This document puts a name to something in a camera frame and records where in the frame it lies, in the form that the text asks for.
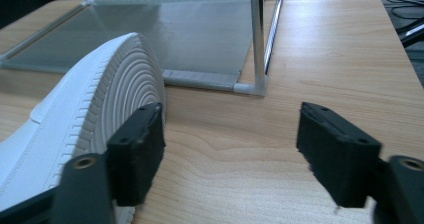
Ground grey fabric shoe rack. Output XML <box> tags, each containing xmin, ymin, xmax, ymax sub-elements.
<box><xmin>0</xmin><ymin>0</ymin><xmax>286</xmax><ymax>97</ymax></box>

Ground black cables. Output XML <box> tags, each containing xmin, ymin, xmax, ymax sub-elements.
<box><xmin>335</xmin><ymin>0</ymin><xmax>424</xmax><ymax>30</ymax></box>

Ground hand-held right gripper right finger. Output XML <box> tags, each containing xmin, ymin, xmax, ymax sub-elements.
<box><xmin>295</xmin><ymin>101</ymin><xmax>383</xmax><ymax>209</ymax></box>

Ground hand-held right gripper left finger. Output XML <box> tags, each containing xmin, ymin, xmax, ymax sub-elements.
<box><xmin>106</xmin><ymin>102</ymin><xmax>166</xmax><ymax>208</ymax></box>

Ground white sneaker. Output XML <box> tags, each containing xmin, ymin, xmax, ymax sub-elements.
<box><xmin>0</xmin><ymin>32</ymin><xmax>168</xmax><ymax>224</ymax></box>

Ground black stand leg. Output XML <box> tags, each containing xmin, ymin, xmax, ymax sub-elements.
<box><xmin>398</xmin><ymin>19</ymin><xmax>424</xmax><ymax>49</ymax></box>

